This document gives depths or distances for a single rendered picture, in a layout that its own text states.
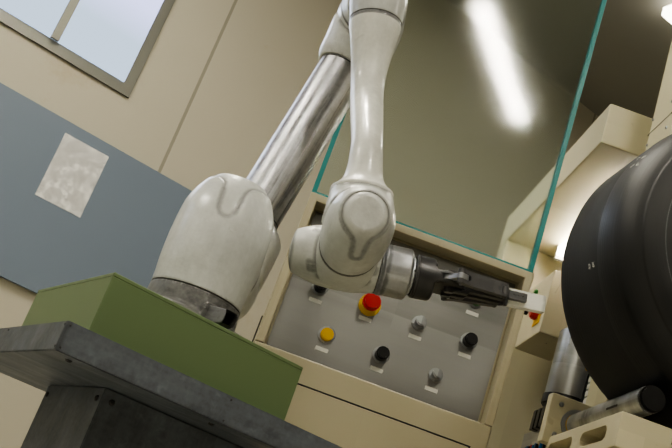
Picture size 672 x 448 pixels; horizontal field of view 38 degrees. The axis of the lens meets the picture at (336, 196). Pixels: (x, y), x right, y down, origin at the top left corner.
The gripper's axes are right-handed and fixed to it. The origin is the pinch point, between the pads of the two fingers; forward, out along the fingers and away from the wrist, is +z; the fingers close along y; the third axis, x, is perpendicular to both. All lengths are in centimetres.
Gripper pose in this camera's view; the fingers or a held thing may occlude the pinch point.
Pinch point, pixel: (524, 300)
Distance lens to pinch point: 173.5
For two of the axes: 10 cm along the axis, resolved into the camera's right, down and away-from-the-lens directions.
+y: -1.3, 3.5, 9.3
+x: -1.9, 9.1, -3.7
